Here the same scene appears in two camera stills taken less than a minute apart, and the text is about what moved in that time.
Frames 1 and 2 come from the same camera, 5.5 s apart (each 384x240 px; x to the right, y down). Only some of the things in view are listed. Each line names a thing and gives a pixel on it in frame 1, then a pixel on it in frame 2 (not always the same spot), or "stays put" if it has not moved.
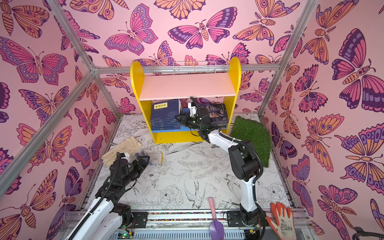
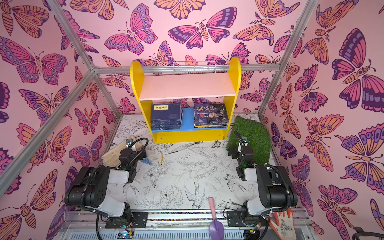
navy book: x=163 y=114 stays put
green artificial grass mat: x=252 y=131 stays put
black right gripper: x=190 y=121 -> x=240 y=148
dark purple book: x=218 y=115 stays put
